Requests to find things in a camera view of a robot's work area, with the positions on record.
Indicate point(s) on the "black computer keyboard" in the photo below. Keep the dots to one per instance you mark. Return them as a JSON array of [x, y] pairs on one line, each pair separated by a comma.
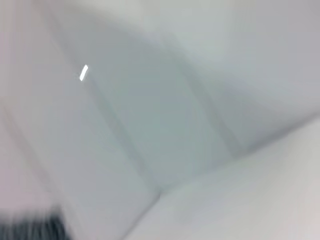
[[27, 225]]

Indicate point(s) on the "white ceiling light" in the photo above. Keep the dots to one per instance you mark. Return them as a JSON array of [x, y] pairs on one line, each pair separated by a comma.
[[83, 72]]

